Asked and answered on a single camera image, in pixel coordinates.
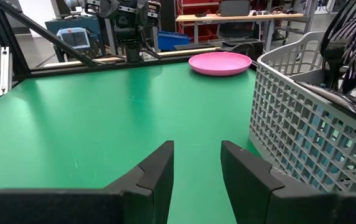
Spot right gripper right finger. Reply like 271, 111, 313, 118
220, 140, 356, 224

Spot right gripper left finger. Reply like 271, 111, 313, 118
0, 140, 175, 224

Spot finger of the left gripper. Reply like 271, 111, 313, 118
99, 0, 120, 19
136, 0, 149, 19

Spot blue plastic bin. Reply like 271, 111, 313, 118
157, 30, 192, 52

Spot light blue monitor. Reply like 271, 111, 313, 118
55, 27, 91, 50

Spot red shelving unit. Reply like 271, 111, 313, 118
177, 0, 228, 43

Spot blue equipment cart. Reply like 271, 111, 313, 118
44, 14, 106, 60

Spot light wooden table board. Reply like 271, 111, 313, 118
43, 46, 220, 68

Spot grey mesh cutlery basket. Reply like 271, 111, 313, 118
248, 30, 356, 194

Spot grey case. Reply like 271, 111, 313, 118
219, 0, 251, 17

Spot pink round plate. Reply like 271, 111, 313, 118
188, 52, 253, 77

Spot wooden workbench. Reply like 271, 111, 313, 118
176, 12, 306, 53

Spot black table frame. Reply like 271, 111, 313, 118
0, 0, 265, 86

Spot silver frame bracket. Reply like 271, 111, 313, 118
0, 46, 12, 96

